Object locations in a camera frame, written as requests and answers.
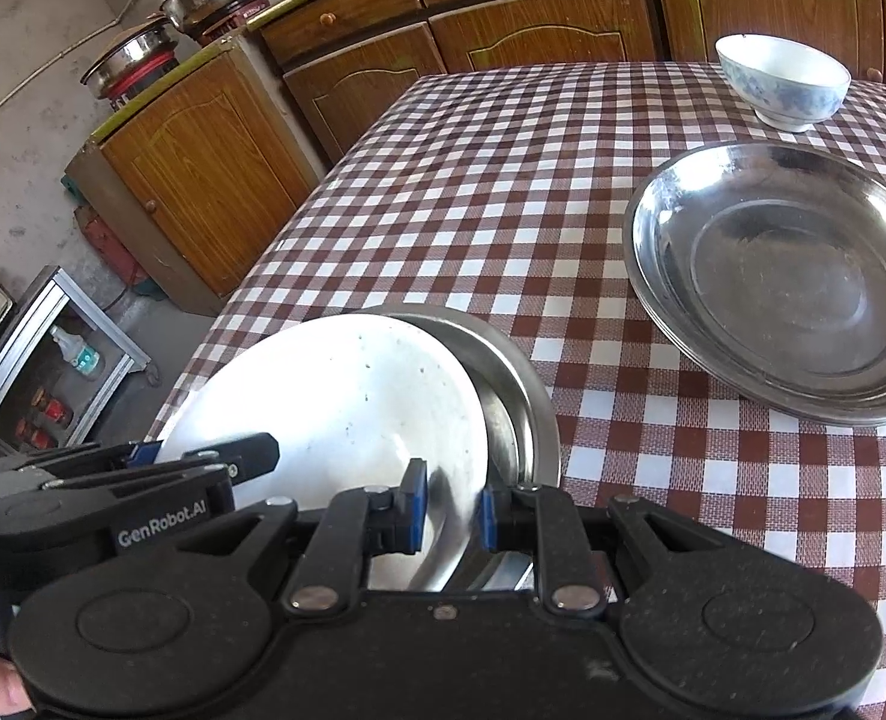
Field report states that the metal shelf cart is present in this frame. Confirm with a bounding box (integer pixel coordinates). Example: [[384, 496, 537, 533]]
[[0, 266, 160, 455]]

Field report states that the red jar on shelf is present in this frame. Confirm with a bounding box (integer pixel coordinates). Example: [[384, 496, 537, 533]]
[[31, 387, 73, 427]]

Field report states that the white shallow bowl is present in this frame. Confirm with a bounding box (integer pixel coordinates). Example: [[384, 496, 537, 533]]
[[157, 312, 489, 592]]

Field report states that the steel bowl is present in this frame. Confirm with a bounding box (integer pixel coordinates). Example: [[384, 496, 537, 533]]
[[375, 304, 562, 592]]

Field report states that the large steel plate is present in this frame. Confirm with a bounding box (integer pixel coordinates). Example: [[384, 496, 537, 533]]
[[624, 142, 886, 426]]

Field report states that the brown wooden kitchen cabinet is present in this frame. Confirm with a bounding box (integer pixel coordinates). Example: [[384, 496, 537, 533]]
[[64, 0, 886, 317]]

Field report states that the clear plastic bottle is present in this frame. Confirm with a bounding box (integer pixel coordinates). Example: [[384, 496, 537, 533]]
[[49, 325, 104, 380]]

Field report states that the red white checkered tablecloth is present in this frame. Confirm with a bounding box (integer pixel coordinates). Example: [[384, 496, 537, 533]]
[[153, 62, 886, 718]]

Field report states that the blue white porcelain bowl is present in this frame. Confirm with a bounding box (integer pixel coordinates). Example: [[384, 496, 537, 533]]
[[715, 32, 852, 133]]

